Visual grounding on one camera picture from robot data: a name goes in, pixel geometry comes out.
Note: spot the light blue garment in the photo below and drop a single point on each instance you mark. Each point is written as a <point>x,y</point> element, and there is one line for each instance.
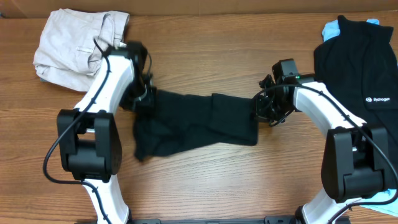
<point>331,30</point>

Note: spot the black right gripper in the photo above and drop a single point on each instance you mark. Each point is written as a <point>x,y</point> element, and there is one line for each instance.
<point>261,114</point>

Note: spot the black t-shirt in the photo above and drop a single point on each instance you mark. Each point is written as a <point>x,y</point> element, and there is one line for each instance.
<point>180,123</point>

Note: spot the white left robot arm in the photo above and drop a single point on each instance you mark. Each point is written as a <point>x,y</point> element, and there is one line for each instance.
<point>89,142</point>

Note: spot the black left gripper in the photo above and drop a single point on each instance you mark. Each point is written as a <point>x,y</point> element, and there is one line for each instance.
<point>127,104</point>

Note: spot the beige folded trousers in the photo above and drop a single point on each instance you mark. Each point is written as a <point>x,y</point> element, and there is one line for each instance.
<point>69,48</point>

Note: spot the black garment with logo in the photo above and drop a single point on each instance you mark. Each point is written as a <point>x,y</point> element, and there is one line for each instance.
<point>359,68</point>

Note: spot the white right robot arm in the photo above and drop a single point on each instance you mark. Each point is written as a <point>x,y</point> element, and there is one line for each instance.
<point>355,165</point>

